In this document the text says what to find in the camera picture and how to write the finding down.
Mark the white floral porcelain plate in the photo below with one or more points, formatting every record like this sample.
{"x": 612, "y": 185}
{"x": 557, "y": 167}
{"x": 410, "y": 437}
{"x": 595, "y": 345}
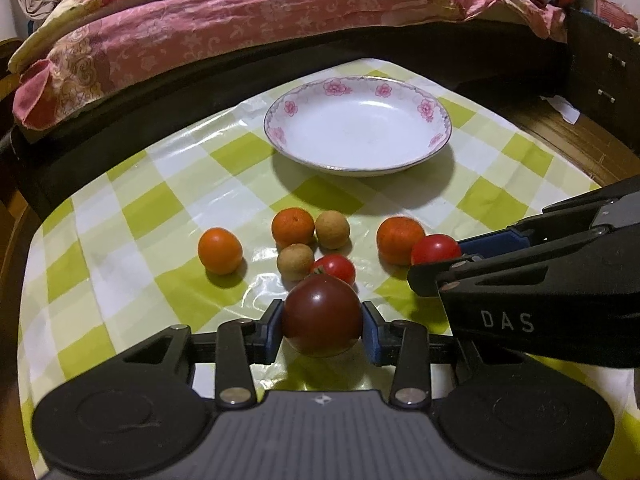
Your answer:
{"x": 359, "y": 126}

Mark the dark maroon large tomato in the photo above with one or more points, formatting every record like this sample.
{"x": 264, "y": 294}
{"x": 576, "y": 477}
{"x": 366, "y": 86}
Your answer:
{"x": 322, "y": 316}

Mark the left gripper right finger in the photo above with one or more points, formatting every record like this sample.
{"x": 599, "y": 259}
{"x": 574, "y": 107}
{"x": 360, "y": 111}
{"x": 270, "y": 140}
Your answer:
{"x": 404, "y": 345}

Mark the tan longan fruit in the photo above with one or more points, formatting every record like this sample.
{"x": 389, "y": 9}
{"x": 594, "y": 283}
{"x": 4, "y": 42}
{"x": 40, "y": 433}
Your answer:
{"x": 332, "y": 229}
{"x": 294, "y": 262}

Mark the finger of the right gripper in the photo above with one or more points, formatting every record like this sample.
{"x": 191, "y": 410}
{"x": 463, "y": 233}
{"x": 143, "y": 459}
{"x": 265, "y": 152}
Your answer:
{"x": 495, "y": 243}
{"x": 425, "y": 279}

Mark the dark drawer cabinet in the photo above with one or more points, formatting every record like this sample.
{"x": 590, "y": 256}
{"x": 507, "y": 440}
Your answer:
{"x": 605, "y": 83}

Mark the orange mandarin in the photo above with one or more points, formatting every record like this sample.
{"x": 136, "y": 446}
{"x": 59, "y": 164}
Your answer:
{"x": 292, "y": 226}

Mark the red cherry tomato with stem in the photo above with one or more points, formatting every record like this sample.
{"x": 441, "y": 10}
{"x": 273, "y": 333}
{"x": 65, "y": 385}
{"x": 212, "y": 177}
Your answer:
{"x": 337, "y": 266}

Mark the dark sofa bed frame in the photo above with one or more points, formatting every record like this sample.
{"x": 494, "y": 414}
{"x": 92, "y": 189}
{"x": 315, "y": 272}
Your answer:
{"x": 488, "y": 62}

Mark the green white checkered tablecloth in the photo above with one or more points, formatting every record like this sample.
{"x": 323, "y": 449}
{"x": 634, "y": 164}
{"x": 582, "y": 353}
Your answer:
{"x": 118, "y": 260}

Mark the orange mandarin rough skin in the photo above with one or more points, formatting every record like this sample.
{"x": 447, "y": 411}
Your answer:
{"x": 396, "y": 237}

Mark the pink floral quilt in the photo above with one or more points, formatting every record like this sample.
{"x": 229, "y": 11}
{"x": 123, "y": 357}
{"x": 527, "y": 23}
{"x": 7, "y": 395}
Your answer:
{"x": 88, "y": 50}

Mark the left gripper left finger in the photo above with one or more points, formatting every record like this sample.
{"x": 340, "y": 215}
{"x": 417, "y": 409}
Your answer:
{"x": 239, "y": 344}

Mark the white paper scrap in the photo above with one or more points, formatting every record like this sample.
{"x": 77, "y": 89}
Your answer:
{"x": 569, "y": 113}

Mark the smooth orange tomato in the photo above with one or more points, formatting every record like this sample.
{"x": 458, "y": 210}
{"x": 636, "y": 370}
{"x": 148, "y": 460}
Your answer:
{"x": 220, "y": 251}

